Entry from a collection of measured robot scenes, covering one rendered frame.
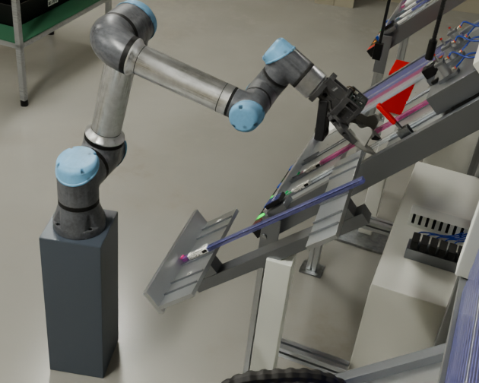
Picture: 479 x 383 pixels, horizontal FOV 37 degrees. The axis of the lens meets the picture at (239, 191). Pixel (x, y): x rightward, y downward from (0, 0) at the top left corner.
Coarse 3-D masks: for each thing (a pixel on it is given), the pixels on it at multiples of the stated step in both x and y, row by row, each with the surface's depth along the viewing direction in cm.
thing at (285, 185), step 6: (312, 138) 225; (306, 144) 222; (312, 144) 223; (306, 150) 219; (300, 156) 215; (306, 156) 217; (300, 162) 213; (294, 168) 209; (300, 168) 212; (288, 174) 206; (294, 174) 208; (288, 180) 204; (282, 186) 201; (288, 186) 203; (276, 192) 198; (264, 210) 191
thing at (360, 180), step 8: (344, 184) 148; (352, 184) 146; (360, 184) 146; (328, 192) 150; (336, 192) 148; (312, 200) 151; (320, 200) 151; (296, 208) 154; (304, 208) 153; (272, 216) 158; (280, 216) 156; (288, 216) 155; (256, 224) 160; (264, 224) 158; (240, 232) 162; (248, 232) 161; (224, 240) 164; (232, 240) 163; (208, 248) 167; (184, 256) 171
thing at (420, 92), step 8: (424, 80) 200; (416, 88) 199; (424, 88) 193; (416, 96) 191; (424, 96) 186; (408, 104) 190; (416, 104) 185; (416, 112) 179; (424, 112) 174; (448, 112) 162; (400, 120) 182; (408, 120) 178; (424, 120) 168; (432, 120) 165; (416, 128) 168
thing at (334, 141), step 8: (368, 112) 216; (328, 136) 222; (336, 136) 215; (320, 144) 220; (328, 144) 213; (336, 144) 205; (344, 144) 200; (312, 152) 218; (320, 152) 211; (328, 152) 205; (344, 152) 195; (304, 160) 215; (312, 160) 210; (336, 160) 192; (304, 168) 209; (320, 168) 197; (296, 176) 205; (304, 176) 201; (312, 176) 195; (328, 176) 184; (296, 184) 200; (312, 184) 189; (296, 192) 192; (304, 192) 187
